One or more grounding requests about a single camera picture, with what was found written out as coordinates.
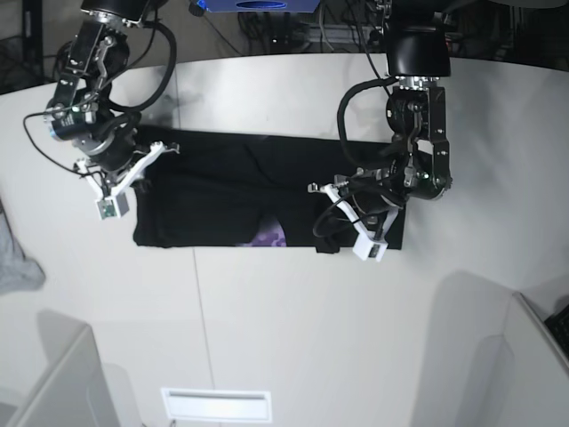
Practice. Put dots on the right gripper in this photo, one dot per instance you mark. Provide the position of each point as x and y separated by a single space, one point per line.
115 154

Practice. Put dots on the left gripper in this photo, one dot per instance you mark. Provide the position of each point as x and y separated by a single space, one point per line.
375 197

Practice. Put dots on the black T-shirt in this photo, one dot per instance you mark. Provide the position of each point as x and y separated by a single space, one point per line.
224 190

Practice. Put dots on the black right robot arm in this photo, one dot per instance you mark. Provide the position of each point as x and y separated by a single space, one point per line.
81 110

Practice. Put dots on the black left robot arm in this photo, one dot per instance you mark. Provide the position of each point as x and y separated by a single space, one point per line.
416 163

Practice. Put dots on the grey cloth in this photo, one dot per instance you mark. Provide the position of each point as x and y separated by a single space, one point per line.
18 272

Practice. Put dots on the blue box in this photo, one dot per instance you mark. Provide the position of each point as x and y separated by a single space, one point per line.
260 5

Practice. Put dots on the white left partition panel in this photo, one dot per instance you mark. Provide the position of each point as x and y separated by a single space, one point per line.
72 390

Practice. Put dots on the white partition panel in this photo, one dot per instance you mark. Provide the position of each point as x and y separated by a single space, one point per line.
518 377
72 390

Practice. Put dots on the black keyboard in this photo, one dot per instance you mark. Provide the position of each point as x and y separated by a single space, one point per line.
557 327

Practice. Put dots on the white right partition panel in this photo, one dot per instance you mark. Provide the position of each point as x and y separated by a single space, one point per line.
518 377

